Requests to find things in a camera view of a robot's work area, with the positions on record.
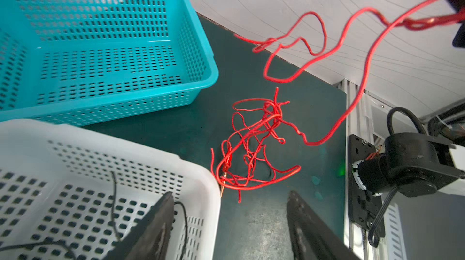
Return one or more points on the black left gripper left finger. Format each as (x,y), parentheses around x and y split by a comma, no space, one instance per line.
(149,239)

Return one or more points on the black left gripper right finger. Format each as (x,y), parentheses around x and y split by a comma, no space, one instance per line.
(311,238)

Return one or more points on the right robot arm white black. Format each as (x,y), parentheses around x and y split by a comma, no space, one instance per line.
(415,163)

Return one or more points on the white plastic basket near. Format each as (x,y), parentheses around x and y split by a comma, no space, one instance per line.
(70,193)

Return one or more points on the teal plastic basket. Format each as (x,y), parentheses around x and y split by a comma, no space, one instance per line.
(83,62)

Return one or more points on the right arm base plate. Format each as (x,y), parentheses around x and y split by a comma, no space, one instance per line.
(363,204)

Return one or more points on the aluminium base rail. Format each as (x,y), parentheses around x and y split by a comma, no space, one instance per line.
(360,123)

